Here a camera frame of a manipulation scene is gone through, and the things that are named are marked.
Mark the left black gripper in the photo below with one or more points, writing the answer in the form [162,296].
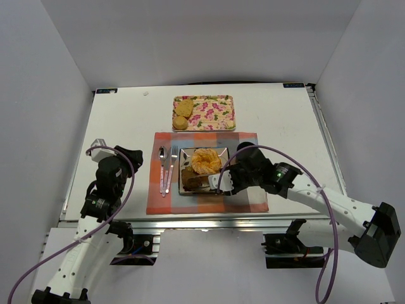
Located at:
[127,155]

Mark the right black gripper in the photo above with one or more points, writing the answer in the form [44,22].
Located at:
[236,178]

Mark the large orange sugared bread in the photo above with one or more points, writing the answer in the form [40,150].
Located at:
[205,161]

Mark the brown chocolate muffin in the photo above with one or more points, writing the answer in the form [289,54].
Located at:
[192,181]

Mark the metal tongs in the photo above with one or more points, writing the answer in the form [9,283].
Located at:
[202,189]

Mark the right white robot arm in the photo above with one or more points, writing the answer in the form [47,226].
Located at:
[370,232]

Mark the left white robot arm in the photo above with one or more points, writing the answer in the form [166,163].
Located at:
[98,237]

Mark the flat yellow bread roll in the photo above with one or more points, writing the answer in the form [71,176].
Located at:
[185,108]

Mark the checkered orange placemat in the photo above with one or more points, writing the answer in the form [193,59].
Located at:
[252,200]

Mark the square floral plate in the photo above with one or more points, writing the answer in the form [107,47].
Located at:
[185,160]

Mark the floral serving tray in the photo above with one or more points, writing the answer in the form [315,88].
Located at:
[210,113]

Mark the small round yellow bun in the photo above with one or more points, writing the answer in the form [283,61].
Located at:
[180,123]

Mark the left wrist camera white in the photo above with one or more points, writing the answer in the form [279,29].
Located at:
[99,151]

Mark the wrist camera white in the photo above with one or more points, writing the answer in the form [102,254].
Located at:
[224,184]
[99,151]

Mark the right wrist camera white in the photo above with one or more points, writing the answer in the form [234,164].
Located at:
[224,184]

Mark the spoon with pink handle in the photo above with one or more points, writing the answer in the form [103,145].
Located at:
[163,154]

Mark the fork with pink handle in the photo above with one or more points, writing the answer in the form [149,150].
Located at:
[174,156]

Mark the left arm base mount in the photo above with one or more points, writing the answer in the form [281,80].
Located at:
[137,249]

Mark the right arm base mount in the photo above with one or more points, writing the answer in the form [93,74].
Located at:
[286,251]

